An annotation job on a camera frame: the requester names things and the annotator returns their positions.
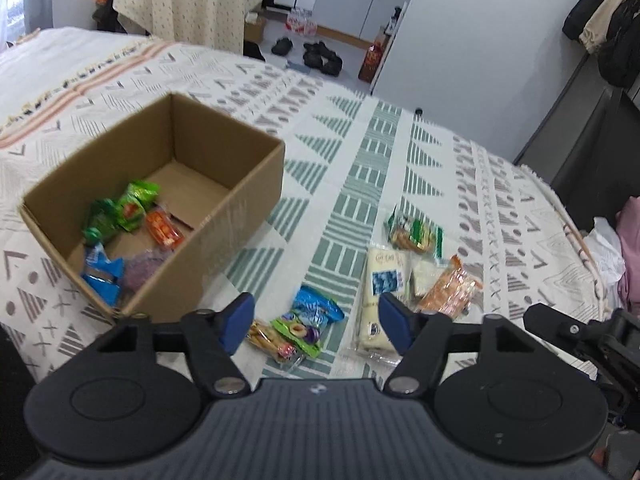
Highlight brown cardboard box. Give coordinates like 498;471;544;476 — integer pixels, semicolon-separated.
20;94;285;322

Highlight green fruit snack packet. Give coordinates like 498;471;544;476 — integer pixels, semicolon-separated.
270;311;323;359

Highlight dark green snack packet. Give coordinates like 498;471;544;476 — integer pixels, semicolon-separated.
82;198;118;247

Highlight blueberry cake package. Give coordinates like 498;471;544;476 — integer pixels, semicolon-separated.
354;245;411;361

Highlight blue candy packet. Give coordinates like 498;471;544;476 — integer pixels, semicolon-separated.
292;285;345;330

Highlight red oil bottle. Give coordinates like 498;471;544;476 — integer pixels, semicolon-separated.
358;42;384;84

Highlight white sandwich bread package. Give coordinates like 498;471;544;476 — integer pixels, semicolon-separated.
410;259;444;298

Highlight orange cracker packet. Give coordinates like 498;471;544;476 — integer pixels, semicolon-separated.
418;256;483;320

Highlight white kitchen cabinet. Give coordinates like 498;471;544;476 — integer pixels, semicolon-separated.
312;0;410;42

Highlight green cookie packet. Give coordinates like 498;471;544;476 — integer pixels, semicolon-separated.
385;206;444;259

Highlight purple round snack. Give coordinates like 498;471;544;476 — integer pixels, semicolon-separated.
122;248;172;292

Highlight black shoes pile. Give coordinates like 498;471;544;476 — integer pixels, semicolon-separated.
303;41;343;77

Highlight black shoe single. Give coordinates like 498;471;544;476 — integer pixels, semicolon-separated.
271;37;293;58

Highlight light green snack packet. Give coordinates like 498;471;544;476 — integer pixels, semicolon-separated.
116;180;160;232

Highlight water bottle pack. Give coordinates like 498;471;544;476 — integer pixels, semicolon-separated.
285;8;318;37

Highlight patterned bed blanket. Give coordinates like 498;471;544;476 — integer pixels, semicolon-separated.
1;28;608;378

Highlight biscuit stick packet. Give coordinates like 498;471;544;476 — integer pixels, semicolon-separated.
245;320;304;370

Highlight orange snack packet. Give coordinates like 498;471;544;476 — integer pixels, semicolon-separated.
144;207;184;250

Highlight pink cloth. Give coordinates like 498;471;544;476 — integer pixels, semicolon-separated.
616;197;640;316

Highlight hanging dark clothes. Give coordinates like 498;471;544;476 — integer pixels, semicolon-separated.
562;0;639;90

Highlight blue snack packet in box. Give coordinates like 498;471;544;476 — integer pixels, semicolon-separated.
81;243;125;308

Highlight small cardboard floor box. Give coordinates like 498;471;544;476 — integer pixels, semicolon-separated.
244;12;267;44

